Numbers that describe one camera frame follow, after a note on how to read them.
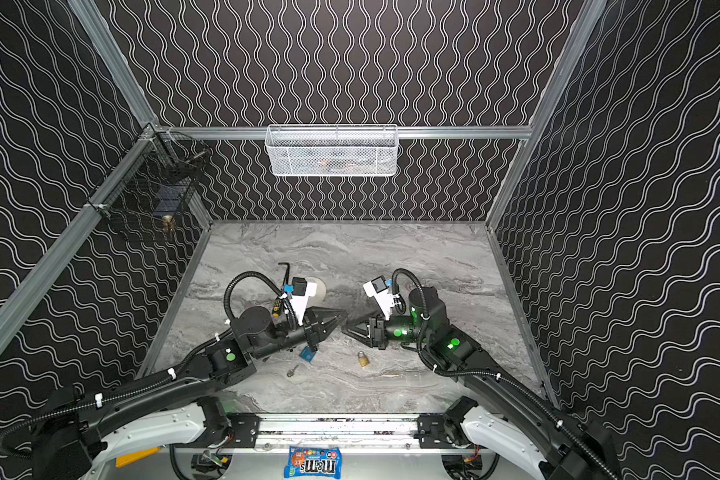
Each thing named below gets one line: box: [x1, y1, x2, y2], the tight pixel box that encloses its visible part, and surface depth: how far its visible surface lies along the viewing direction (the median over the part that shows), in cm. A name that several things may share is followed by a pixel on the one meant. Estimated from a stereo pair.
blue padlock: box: [300, 346, 317, 363], surface depth 87 cm
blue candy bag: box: [284, 446, 342, 480], surface depth 71 cm
